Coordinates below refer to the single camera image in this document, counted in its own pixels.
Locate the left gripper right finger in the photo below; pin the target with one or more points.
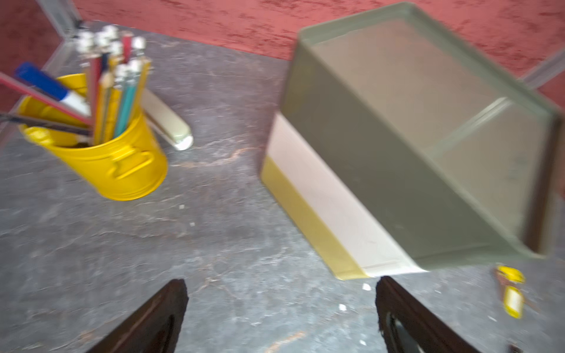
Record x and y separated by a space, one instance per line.
406 325

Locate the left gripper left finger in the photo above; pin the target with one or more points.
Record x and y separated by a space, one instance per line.
153 327

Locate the key yellow tag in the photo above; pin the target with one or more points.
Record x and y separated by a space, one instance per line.
510 274
513 302

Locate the yellow pencil cup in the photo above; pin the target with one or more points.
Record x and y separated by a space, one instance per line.
128 167

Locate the pencils in cup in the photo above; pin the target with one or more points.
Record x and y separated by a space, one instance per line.
114 68

